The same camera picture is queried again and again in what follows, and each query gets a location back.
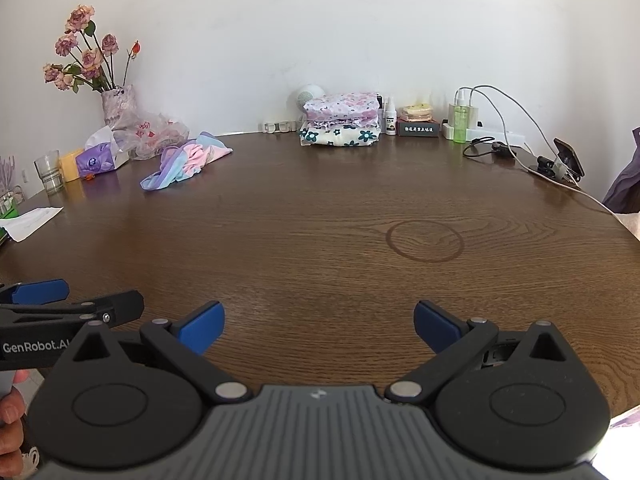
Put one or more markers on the folded pink floral cloth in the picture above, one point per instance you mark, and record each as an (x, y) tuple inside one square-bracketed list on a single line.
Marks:
[(342, 107)]

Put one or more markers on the white paper sheet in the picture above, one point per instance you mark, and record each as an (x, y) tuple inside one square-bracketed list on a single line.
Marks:
[(30, 220)]

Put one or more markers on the clear glass cup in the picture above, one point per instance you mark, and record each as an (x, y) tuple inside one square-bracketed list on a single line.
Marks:
[(49, 172)]

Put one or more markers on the white spray bottle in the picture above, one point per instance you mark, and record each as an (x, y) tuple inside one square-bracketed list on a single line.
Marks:
[(391, 122)]

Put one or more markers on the small black white box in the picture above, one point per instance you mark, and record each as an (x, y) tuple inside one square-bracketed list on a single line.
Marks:
[(380, 107)]

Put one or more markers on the patterned flower vase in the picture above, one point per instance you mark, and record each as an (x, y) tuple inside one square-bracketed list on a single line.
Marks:
[(119, 105)]

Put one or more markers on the smartphone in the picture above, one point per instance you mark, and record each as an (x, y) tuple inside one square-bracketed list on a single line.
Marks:
[(570, 155)]

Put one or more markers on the yellow box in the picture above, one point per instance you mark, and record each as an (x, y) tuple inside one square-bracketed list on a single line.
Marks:
[(70, 165)]

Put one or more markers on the purple tissue pack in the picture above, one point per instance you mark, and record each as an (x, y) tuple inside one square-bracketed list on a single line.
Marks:
[(97, 160)]

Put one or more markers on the clear plastic container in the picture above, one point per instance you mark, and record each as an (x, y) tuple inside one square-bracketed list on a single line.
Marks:
[(10, 185)]

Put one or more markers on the clear red-print plastic bag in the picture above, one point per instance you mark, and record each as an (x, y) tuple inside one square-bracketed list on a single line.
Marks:
[(155, 135)]

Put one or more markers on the black phone stand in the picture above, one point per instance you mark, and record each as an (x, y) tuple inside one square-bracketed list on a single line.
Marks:
[(547, 164)]

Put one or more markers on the person's left hand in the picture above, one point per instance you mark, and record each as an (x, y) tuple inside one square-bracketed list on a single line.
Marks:
[(10, 410)]

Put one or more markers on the purple jacket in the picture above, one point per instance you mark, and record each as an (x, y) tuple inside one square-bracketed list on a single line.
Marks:
[(625, 185)]

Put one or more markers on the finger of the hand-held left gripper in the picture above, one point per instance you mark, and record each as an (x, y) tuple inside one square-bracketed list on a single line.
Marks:
[(115, 305), (42, 291)]

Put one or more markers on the folded white teal-flower cloth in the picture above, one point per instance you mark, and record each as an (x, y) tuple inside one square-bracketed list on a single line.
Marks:
[(340, 136)]

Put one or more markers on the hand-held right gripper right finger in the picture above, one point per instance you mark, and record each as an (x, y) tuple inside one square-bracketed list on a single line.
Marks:
[(435, 327)]

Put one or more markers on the yellow pink snack packets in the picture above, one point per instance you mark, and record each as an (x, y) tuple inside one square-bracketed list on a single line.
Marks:
[(417, 110)]

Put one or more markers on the artificial rose bouquet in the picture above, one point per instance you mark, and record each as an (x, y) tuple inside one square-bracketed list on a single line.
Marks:
[(92, 57)]

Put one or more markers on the white charger adapter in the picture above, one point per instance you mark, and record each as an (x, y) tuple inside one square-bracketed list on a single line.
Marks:
[(474, 115)]

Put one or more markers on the white round desk fan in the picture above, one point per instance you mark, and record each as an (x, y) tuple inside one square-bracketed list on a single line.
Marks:
[(311, 92)]

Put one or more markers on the pastel pink blue garment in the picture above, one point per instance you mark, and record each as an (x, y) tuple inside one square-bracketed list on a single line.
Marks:
[(185, 162)]

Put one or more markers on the small white socket strip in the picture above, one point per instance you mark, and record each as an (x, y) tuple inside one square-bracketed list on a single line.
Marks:
[(274, 125)]

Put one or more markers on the green liquid bottle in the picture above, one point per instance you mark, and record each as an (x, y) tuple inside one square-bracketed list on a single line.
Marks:
[(460, 125)]

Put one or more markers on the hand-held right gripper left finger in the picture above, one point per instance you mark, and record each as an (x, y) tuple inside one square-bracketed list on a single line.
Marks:
[(202, 327)]

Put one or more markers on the white power strip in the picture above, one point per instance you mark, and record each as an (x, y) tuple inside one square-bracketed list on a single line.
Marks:
[(495, 135)]

